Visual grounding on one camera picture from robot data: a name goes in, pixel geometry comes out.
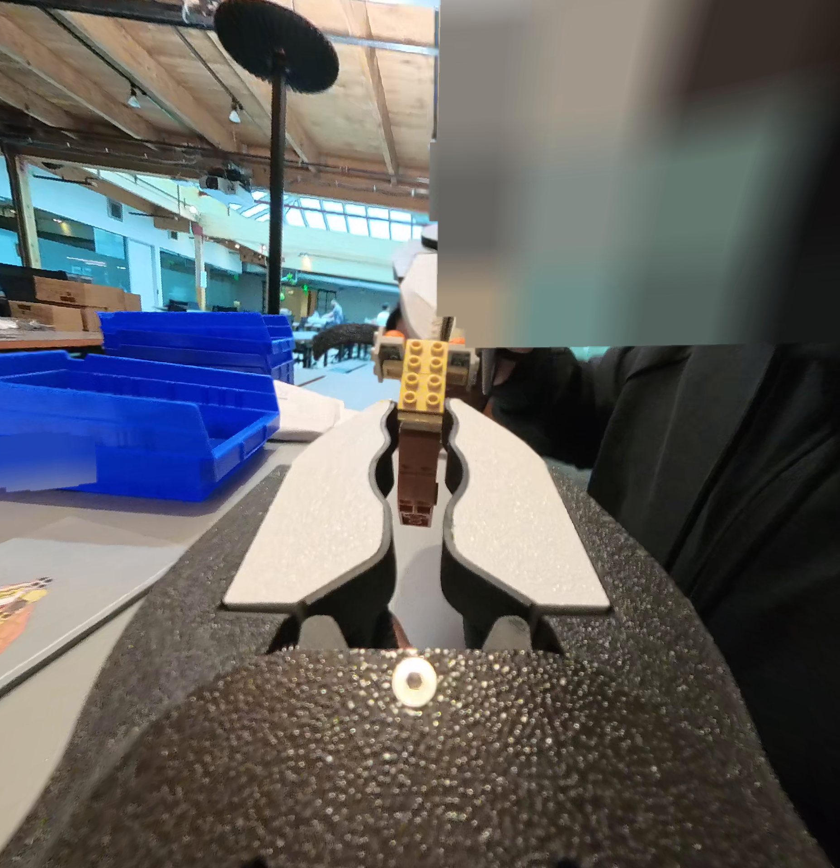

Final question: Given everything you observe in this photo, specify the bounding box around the wooden table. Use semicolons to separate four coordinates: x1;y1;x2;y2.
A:
0;327;105;355

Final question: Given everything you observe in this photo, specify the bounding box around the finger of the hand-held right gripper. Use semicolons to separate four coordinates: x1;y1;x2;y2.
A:
393;234;440;338

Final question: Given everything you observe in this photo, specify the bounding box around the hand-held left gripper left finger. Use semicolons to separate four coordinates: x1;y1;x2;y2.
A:
221;399;398;619

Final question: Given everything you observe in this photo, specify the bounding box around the ceiling projector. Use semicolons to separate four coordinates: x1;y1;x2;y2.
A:
198;165;253;195

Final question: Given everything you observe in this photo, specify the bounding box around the brown tan brick model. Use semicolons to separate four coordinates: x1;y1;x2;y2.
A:
370;315;485;528

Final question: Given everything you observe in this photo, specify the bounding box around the grey instruction booklet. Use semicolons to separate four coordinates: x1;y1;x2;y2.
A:
0;539;190;703

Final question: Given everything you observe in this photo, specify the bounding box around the brown cardboard box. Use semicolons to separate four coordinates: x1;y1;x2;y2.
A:
8;300;102;333
33;275;143;311

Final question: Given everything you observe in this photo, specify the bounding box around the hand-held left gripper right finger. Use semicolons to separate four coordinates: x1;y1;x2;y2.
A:
442;399;612;618

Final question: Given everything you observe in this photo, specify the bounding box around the stack of blue bins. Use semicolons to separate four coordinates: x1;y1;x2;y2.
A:
98;311;297;386

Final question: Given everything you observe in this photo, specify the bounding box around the black pole with round disc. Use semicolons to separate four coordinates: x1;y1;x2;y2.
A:
214;0;341;317

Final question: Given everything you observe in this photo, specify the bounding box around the blue plastic bin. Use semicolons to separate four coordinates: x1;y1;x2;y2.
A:
0;351;282;504

